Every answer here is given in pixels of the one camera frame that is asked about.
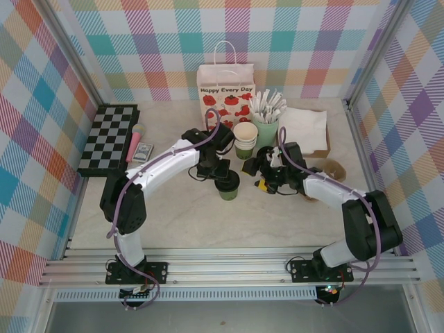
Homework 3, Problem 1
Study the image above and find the aluminium frame post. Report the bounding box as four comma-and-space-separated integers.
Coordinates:
41, 0, 114, 107
345, 0, 417, 103

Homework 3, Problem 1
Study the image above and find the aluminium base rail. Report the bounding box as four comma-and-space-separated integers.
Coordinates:
37, 246, 422, 287

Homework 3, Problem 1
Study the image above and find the pink toy microphone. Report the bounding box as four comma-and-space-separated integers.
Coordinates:
126, 123, 146, 163

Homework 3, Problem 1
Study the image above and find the slotted grey cable duct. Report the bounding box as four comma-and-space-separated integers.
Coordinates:
54, 290, 318, 302

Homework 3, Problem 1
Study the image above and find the blue playing cards box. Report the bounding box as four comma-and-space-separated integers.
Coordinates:
133, 142, 155, 164

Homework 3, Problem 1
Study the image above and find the black plastic cup lid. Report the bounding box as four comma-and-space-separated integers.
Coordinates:
214, 172, 241, 192

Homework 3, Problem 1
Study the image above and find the mint green straw holder cup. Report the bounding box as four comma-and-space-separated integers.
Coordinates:
252, 112, 280, 152

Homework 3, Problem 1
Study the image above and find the purple cable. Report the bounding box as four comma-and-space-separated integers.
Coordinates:
106, 108, 228, 311
276, 126, 383, 308

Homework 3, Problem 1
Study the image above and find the black grey chessboard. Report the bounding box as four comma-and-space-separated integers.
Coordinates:
76, 105, 141, 178

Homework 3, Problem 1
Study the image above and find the red white paper gift bag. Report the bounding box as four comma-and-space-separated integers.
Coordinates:
196, 40, 257, 128

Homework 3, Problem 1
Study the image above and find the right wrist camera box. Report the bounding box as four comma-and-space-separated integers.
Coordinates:
267, 148, 282, 170

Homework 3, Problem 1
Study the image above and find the white paper napkin stack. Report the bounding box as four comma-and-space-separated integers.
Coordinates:
279, 106, 329, 152

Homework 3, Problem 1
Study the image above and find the green paper coffee cup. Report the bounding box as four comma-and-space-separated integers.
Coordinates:
218, 187, 239, 203

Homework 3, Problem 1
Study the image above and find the aluminium side rail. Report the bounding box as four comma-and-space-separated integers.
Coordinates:
345, 99, 397, 256

